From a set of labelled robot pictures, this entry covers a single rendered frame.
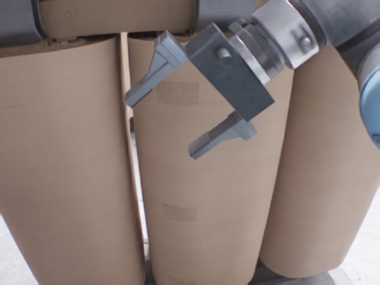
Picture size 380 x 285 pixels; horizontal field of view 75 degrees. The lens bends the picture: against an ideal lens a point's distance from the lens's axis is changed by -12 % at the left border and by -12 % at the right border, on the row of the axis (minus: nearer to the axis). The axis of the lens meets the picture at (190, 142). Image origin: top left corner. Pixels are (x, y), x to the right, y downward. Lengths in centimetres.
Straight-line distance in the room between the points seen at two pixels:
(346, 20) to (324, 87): 41
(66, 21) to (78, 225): 50
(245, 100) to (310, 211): 62
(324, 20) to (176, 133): 39
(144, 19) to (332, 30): 43
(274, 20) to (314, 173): 59
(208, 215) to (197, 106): 31
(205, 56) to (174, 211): 49
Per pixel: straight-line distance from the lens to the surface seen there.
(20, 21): 62
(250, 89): 37
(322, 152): 82
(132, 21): 67
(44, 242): 85
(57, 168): 67
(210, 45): 34
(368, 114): 24
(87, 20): 68
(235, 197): 74
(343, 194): 94
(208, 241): 84
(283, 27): 34
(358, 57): 38
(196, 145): 44
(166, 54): 34
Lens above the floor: 116
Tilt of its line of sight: 29 degrees down
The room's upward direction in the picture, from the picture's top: straight up
